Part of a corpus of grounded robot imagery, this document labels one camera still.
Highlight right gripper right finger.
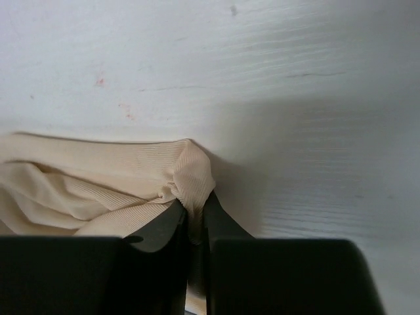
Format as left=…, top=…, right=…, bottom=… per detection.
left=203, top=192, right=258, bottom=310

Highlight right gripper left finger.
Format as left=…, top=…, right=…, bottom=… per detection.
left=123, top=201, right=189, bottom=308

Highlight beige trousers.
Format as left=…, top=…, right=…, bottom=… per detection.
left=1, top=134, right=215, bottom=314

